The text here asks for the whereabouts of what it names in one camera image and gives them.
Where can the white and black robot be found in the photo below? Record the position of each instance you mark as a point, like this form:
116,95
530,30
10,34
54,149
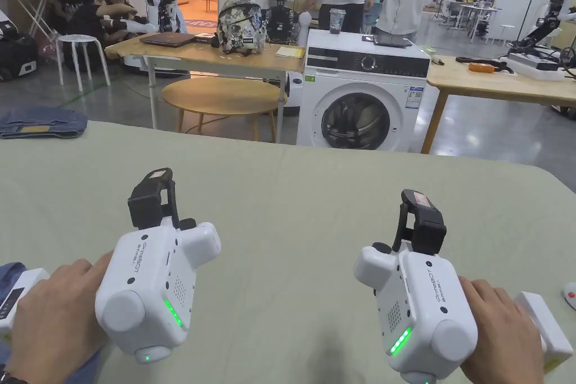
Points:
551,19

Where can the folded blue jeans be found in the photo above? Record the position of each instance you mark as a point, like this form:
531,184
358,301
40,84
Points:
40,121

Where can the bed with pale green sheet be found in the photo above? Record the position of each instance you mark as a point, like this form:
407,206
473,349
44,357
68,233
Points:
288,195

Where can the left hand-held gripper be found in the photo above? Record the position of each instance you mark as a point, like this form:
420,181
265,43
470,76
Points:
148,285

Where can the white humanoid robot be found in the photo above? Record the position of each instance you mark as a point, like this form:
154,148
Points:
164,8

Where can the white box device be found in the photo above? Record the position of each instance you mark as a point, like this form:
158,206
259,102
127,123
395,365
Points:
546,325
20,292

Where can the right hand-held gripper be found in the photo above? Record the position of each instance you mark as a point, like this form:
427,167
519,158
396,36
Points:
427,312

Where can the person's left hand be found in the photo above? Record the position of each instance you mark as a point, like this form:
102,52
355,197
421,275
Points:
49,325

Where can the black bag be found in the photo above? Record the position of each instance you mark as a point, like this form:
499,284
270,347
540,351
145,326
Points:
18,58

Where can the white and red small controller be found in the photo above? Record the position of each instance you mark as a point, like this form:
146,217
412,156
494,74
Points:
570,294

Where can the person's right hand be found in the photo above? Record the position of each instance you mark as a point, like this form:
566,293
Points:
504,339

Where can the white washing machine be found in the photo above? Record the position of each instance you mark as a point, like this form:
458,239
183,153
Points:
360,105

